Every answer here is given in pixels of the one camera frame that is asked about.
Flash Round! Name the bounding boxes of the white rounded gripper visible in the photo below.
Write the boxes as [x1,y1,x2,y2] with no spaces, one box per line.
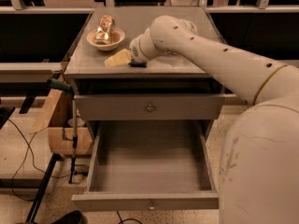
[104,27,172,68]

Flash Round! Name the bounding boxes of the dark blue rxbar wrapper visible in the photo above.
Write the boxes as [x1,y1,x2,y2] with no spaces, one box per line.
[128,60,147,68]

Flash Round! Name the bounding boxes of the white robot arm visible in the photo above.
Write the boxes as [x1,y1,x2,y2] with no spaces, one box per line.
[129,16,299,224]

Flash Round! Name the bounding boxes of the grey drawer cabinet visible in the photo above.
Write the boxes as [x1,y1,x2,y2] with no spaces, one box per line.
[64,6,236,213]

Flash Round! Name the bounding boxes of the closed grey top drawer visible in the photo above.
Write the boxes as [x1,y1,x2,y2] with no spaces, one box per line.
[75,94,224,120]

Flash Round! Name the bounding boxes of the open grey middle drawer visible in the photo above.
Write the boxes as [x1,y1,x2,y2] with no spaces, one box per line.
[72,120,219,212]

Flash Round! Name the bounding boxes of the cream ceramic bowl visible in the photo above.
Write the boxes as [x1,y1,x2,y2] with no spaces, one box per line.
[86,27,126,52]

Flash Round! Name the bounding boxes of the crumpled gold snack bag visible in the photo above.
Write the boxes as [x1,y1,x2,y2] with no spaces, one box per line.
[95,15,115,44]

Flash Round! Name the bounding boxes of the open cardboard box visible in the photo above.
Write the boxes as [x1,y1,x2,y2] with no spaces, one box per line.
[31,89,93,157]

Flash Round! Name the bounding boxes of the black metal stand leg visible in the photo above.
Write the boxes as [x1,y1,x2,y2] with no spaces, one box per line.
[26,154,61,223]

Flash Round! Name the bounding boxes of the green handled pole tool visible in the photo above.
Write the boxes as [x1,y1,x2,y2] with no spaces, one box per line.
[48,78,78,184]

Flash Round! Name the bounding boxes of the metal railing frame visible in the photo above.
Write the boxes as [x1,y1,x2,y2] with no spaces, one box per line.
[0,0,299,84]

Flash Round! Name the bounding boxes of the black floor cable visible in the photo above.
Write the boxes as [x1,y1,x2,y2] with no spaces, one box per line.
[7,119,73,203]

